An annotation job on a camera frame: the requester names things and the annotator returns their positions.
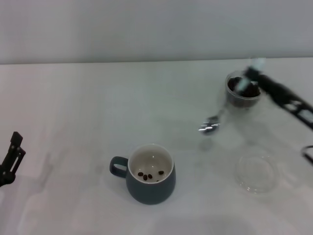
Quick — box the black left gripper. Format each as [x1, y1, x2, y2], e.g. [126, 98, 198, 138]
[0, 131, 26, 188]

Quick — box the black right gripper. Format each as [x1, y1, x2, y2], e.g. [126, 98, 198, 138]
[244, 65, 313, 128]

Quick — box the steel spoon with blue handle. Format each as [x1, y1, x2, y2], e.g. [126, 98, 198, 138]
[198, 57, 267, 136]

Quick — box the dark blue ceramic mug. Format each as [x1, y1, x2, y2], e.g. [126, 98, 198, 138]
[109, 143, 177, 206]

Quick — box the heap of coffee beans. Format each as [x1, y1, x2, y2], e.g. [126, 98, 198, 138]
[227, 76, 261, 108]

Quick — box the clear glass dish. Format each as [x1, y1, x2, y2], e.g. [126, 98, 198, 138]
[235, 154, 280, 194]

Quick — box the clear glass cup with handle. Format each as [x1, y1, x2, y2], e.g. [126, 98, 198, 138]
[224, 70, 263, 110]

